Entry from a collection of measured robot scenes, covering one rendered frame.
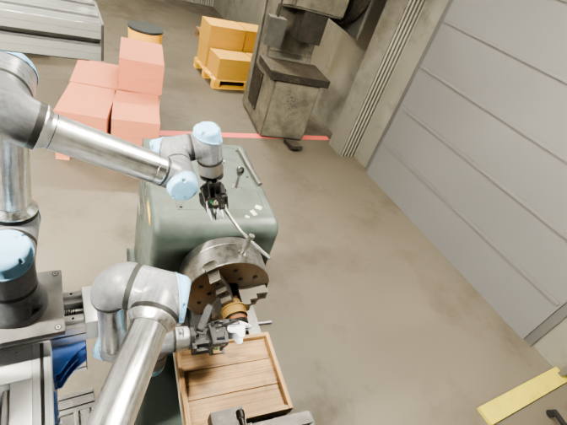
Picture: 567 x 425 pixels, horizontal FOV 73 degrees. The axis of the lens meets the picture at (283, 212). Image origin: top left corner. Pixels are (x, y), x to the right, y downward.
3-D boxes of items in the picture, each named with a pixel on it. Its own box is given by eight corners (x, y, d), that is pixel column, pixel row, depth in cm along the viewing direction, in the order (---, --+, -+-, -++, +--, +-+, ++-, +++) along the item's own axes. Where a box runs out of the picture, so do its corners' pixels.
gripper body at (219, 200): (205, 214, 119) (201, 184, 111) (200, 196, 125) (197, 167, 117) (229, 210, 121) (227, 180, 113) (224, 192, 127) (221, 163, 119)
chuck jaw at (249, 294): (235, 279, 142) (266, 275, 146) (234, 287, 145) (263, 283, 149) (243, 303, 134) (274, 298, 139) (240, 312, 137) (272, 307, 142)
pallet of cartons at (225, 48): (283, 95, 596) (297, 49, 553) (207, 88, 535) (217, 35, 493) (261, 72, 650) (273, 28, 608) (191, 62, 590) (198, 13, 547)
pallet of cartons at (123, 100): (181, 169, 374) (192, 96, 328) (56, 169, 323) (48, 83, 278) (156, 103, 460) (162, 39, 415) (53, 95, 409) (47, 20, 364)
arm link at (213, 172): (195, 154, 114) (222, 150, 116) (197, 167, 117) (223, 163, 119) (199, 169, 109) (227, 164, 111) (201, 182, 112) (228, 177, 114)
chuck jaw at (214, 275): (217, 283, 140) (202, 266, 131) (229, 277, 140) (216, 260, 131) (223, 308, 132) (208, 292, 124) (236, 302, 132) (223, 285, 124)
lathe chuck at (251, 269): (170, 297, 146) (197, 239, 130) (243, 298, 163) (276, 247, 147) (172, 317, 140) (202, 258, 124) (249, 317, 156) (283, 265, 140)
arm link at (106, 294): (72, 280, 87) (89, 368, 120) (121, 293, 88) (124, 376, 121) (96, 242, 95) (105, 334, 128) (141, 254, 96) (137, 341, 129)
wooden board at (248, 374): (174, 350, 140) (175, 344, 137) (265, 336, 155) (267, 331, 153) (186, 438, 119) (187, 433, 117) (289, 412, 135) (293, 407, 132)
